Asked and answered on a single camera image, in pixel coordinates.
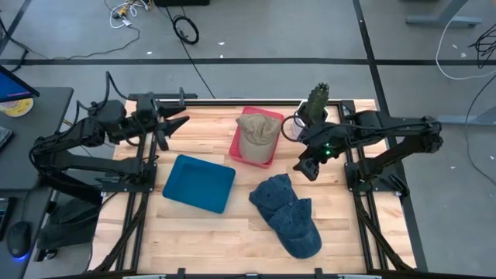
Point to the black floor box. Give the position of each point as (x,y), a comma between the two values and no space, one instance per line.
(182,2)

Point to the green cactus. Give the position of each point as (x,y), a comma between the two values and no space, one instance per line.
(317,102)

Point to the yellow round plate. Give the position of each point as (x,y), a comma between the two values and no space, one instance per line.
(19,108)

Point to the black side desk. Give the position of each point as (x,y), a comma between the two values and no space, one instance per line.
(42,128)

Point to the black keyboard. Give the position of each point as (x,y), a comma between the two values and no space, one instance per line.
(4,217)

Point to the black computer mouse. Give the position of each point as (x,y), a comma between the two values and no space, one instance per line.
(18,238)

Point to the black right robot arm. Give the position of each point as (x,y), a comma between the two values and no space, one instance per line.
(430,135)

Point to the tan baseball cap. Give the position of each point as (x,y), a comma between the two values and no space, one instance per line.
(257,135)

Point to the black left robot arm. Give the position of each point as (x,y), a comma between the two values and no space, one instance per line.
(93,162)

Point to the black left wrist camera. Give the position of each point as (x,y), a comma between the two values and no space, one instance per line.
(145,104)

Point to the blue plastic bin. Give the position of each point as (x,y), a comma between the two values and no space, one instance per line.
(197,186)

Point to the pink plastic bin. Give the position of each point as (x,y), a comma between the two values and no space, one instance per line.
(234,147)

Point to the white plant pot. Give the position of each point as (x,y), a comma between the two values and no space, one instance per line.
(297,129)

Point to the blue screen desk monitor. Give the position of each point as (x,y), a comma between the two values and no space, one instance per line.
(11,87)

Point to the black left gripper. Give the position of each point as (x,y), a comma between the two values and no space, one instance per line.
(147,122)

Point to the grey desk foot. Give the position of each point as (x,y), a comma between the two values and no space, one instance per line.
(465,119)
(441,20)

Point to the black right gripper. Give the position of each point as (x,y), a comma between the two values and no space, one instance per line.
(323,145)

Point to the black aluminium table frame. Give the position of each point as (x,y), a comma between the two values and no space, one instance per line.
(217,276)

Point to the dark blue denim cap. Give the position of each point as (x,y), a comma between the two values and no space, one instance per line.
(296,232)
(273,193)

